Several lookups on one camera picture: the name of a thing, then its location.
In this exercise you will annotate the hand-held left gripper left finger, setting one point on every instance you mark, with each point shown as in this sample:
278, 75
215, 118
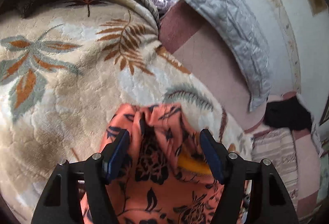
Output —
117, 157

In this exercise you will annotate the pink sofa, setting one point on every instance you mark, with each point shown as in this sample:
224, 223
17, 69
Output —
210, 65

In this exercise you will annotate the light grey cloth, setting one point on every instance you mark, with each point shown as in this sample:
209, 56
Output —
315, 136

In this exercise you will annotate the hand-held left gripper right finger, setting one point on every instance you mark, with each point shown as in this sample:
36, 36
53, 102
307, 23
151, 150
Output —
210, 157

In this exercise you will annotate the black garment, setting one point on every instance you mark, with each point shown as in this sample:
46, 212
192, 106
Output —
287, 115

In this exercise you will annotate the striped pink folded cloth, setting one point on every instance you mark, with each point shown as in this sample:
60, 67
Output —
277, 152

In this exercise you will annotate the grey quilted pillow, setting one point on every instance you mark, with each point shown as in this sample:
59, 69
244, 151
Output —
231, 23

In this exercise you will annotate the leaf print blanket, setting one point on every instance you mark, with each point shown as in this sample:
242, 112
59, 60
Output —
77, 80

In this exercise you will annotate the orange floral blouse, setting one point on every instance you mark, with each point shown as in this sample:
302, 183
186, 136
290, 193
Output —
159, 157

